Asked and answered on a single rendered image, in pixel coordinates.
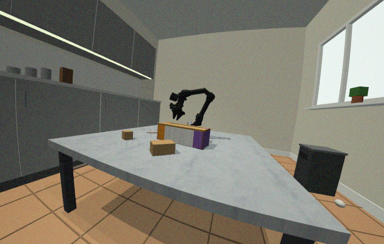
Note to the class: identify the brown rectangular block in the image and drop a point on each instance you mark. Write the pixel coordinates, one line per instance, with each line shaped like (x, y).
(162, 147)

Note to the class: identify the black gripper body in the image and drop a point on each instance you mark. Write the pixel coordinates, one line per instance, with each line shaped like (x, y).
(178, 108)

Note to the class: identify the tan cardboard box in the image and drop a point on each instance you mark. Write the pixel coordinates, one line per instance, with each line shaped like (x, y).
(127, 135)

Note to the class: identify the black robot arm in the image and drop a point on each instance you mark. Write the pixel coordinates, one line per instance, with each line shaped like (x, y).
(181, 97)

